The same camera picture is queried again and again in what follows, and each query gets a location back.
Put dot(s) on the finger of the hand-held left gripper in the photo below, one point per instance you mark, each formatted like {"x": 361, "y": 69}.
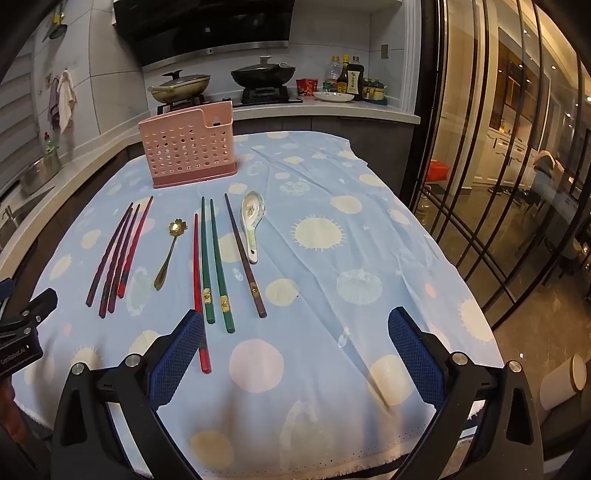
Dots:
{"x": 41, "y": 302}
{"x": 4, "y": 288}

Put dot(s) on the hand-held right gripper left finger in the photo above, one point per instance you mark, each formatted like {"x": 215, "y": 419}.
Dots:
{"x": 182, "y": 350}

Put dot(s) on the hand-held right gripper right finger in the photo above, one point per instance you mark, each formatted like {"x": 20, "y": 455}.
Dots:
{"x": 413, "y": 355}

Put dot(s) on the green chopstick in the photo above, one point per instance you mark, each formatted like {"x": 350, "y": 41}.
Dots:
{"x": 204, "y": 258}
{"x": 219, "y": 263}

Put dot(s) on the brown chopstick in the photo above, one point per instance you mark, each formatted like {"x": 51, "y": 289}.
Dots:
{"x": 244, "y": 258}

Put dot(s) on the pink perforated utensil holder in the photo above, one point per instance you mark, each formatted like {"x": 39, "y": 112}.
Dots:
{"x": 184, "y": 147}

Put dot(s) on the blue spotted tablecloth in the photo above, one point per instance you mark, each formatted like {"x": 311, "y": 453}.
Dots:
{"x": 323, "y": 277}

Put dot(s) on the steel pot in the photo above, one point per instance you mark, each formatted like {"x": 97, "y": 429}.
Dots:
{"x": 41, "y": 170}

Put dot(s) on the gold flower spoon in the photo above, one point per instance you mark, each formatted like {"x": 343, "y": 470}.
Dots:
{"x": 174, "y": 227}

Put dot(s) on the white trash bin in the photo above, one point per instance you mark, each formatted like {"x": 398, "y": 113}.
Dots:
{"x": 561, "y": 381}

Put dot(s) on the green dish soap bottle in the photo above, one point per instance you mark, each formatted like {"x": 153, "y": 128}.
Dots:
{"x": 51, "y": 143}

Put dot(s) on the white ceramic soup spoon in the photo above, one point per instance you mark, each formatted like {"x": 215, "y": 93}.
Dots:
{"x": 253, "y": 207}

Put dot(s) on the window blinds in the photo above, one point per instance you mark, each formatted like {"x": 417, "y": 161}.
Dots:
{"x": 18, "y": 120}

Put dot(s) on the red bag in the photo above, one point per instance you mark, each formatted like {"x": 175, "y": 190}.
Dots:
{"x": 437, "y": 170}

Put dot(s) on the purple hanging towel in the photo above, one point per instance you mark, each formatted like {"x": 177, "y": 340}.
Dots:
{"x": 53, "y": 104}

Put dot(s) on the white hanging towel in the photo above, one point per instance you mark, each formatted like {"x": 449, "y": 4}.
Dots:
{"x": 68, "y": 99}

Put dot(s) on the glass sliding door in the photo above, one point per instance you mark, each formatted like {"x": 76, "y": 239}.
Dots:
{"x": 508, "y": 138}

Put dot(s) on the cream pan with glass lid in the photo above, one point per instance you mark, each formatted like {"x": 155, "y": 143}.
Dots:
{"x": 178, "y": 90}

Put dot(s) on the green hanging strainer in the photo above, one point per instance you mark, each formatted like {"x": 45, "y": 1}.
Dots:
{"x": 57, "y": 31}

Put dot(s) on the seasoning jar set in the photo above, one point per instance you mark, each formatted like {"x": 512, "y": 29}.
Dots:
{"x": 375, "y": 91}

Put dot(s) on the black gas stove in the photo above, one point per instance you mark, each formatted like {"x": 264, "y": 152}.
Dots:
{"x": 265, "y": 96}

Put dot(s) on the white plate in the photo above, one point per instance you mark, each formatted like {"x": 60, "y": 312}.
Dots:
{"x": 332, "y": 96}

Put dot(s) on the dark soy sauce bottle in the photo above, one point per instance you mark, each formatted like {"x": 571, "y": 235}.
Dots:
{"x": 356, "y": 78}

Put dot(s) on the black wok with glass lid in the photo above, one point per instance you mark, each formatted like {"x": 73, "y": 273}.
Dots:
{"x": 261, "y": 76}

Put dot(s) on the yellow cap sauce bottle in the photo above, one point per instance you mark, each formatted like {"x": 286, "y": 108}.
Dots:
{"x": 342, "y": 78}

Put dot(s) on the red instant noodle cup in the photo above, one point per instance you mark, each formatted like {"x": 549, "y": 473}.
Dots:
{"x": 307, "y": 86}

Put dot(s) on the black range hood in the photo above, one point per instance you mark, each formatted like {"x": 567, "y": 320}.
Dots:
{"x": 207, "y": 27}

